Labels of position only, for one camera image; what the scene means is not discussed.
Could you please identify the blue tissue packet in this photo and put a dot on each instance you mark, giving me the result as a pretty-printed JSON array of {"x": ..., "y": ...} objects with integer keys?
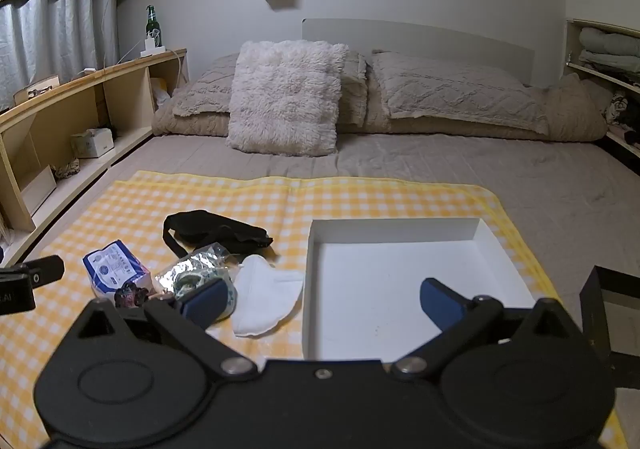
[{"x": 112, "y": 269}]

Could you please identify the white wall shelf unit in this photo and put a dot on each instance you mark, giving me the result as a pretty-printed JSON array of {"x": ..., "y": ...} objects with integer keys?
[{"x": 570, "y": 44}]

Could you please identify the dark printed clothes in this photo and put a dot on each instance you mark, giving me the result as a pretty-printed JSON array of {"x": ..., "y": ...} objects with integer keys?
[{"x": 620, "y": 116}]

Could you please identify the grey curtain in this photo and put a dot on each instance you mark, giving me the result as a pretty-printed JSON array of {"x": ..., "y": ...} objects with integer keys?
[{"x": 50, "y": 49}]

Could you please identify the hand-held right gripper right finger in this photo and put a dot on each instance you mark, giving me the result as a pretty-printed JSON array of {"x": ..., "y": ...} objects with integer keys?
[{"x": 442, "y": 303}]

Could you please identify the green glass bottle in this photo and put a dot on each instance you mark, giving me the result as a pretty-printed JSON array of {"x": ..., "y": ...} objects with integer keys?
[{"x": 152, "y": 26}]

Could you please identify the beige quilted pillows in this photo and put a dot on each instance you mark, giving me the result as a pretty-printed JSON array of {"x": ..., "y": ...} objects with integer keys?
[{"x": 565, "y": 114}]

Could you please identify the wooden bedside shelf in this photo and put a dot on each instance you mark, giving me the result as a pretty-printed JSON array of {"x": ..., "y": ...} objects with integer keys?
[{"x": 125, "y": 104}]

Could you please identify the small white charger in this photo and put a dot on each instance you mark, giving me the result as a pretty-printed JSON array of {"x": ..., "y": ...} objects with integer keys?
[{"x": 90, "y": 70}]

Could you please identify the clear bag of rubber bands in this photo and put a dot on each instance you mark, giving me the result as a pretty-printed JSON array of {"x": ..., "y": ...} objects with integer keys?
[{"x": 205, "y": 256}]

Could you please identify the pale yellow bundle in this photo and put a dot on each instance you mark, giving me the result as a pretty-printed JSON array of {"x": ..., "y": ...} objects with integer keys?
[{"x": 160, "y": 90}]

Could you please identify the folded grey-green blanket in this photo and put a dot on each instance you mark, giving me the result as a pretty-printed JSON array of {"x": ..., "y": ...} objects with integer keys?
[{"x": 605, "y": 49}]

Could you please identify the yellow checked mat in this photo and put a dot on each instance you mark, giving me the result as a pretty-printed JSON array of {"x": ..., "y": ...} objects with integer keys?
[{"x": 350, "y": 199}]

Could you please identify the black eye mask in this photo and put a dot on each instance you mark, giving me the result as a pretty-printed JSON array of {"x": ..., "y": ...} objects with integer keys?
[{"x": 225, "y": 229}]

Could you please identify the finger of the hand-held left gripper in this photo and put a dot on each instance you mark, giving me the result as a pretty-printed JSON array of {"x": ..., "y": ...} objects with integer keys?
[{"x": 47, "y": 270}]

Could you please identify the white flat box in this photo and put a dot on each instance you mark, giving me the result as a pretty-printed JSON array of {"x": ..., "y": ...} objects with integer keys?
[{"x": 39, "y": 186}]

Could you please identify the white cardboard box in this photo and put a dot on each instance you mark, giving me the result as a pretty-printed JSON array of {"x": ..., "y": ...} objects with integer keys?
[{"x": 380, "y": 279}]

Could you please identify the dark brown scrunchie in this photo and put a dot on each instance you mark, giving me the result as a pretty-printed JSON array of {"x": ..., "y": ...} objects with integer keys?
[{"x": 132, "y": 295}]

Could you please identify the white face mask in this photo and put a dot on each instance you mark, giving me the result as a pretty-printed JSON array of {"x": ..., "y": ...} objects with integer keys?
[{"x": 260, "y": 294}]

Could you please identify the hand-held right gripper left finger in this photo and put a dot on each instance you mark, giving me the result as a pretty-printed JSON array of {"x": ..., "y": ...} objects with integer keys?
[{"x": 202, "y": 303}]

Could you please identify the white tissue box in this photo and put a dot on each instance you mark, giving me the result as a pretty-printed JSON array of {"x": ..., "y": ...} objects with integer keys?
[{"x": 92, "y": 143}]

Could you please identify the patterned fabric bundle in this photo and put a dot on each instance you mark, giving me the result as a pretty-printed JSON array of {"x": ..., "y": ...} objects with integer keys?
[{"x": 66, "y": 170}]

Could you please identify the fluffy white pillow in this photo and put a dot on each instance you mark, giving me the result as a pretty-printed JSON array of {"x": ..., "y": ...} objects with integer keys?
[{"x": 285, "y": 99}]

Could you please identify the quilted beige pillow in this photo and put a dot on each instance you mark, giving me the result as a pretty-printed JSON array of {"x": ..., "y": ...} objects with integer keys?
[
  {"x": 205, "y": 89},
  {"x": 450, "y": 89}
]

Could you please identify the white power adapter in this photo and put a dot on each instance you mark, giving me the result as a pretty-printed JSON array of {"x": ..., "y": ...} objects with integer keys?
[{"x": 152, "y": 48}]

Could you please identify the white bed headboard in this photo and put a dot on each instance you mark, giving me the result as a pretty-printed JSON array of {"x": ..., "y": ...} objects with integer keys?
[{"x": 425, "y": 36}]

